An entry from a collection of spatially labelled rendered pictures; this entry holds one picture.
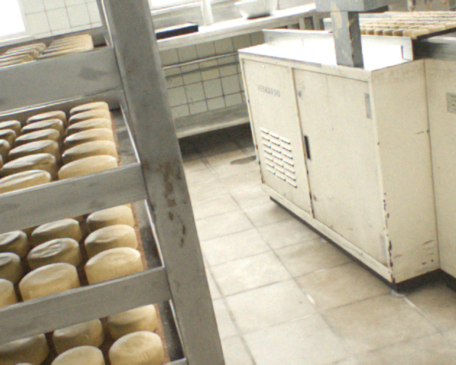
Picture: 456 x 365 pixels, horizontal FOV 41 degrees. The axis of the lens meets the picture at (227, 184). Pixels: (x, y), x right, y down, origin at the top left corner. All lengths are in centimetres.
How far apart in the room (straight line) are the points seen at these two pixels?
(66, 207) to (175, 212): 9
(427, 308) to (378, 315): 17
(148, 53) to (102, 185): 11
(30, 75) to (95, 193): 10
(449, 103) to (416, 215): 42
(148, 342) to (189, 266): 14
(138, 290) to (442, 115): 164
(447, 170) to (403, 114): 23
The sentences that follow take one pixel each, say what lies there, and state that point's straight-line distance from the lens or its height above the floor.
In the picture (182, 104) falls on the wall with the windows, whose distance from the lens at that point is 499.
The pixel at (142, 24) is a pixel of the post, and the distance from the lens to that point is 43.
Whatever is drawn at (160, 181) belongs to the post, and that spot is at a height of 106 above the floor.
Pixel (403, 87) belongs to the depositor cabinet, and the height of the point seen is 76.
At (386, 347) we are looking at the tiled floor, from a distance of 208.
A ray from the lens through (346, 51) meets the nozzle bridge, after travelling 210.
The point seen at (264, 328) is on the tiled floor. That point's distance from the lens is 224.
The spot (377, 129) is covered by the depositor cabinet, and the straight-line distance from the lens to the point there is 203.
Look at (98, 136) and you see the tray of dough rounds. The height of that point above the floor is 106.
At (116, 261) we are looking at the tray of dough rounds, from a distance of 55.
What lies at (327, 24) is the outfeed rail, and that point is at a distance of 329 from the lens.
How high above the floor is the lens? 119
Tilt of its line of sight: 18 degrees down
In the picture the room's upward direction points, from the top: 11 degrees counter-clockwise
